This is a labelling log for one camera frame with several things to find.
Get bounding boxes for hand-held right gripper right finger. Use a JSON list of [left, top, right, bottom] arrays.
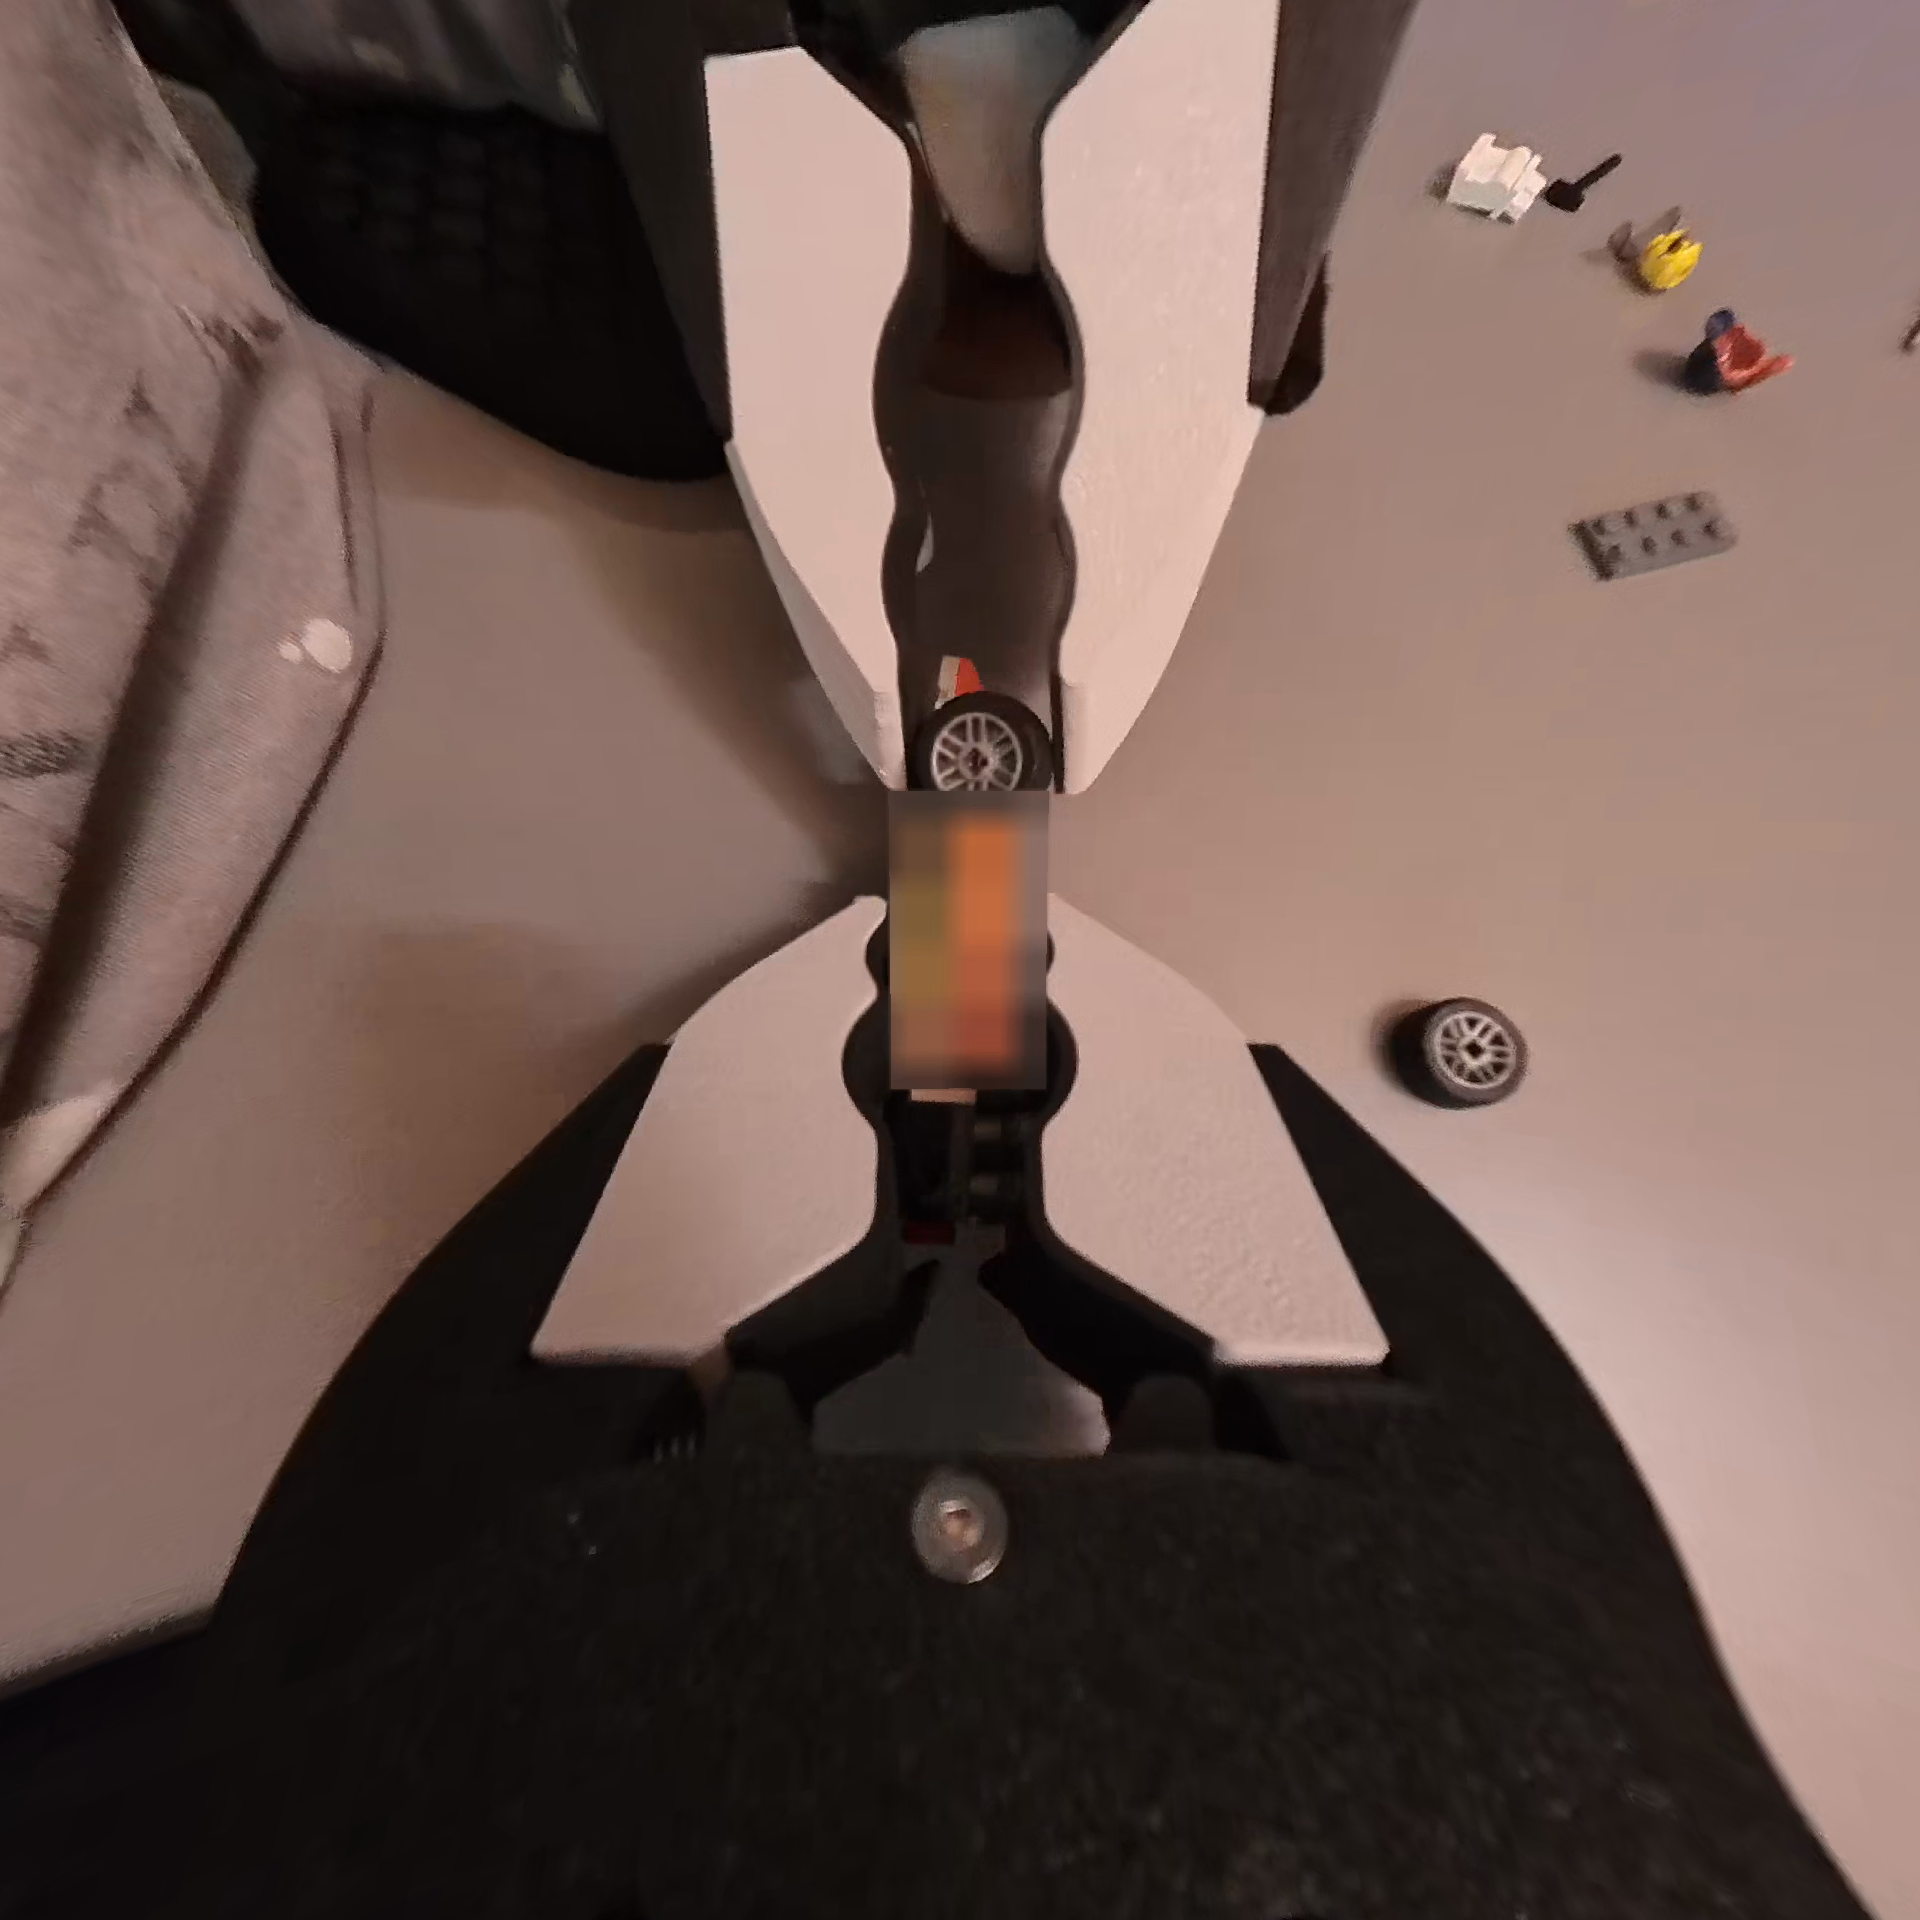
[[1006, 901, 1387, 1375]]

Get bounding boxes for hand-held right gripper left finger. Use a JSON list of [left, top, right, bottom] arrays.
[[535, 901, 917, 1382]]

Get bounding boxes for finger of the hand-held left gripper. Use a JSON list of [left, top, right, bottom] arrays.
[[707, 46, 963, 798], [1035, 0, 1286, 807]]

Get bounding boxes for orange white lego car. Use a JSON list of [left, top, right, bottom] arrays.
[[892, 1087, 1059, 1247]]

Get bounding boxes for black lego tire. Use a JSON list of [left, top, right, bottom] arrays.
[[917, 691, 1059, 799], [1390, 994, 1528, 1114]]

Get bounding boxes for small dark lego pieces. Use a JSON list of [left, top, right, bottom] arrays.
[[1446, 127, 1800, 399]]

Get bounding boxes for grey lego plate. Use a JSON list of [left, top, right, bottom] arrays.
[[1575, 490, 1741, 581]]

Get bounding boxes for black honeycomb wrist rest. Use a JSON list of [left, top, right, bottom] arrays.
[[197, 46, 735, 482]]

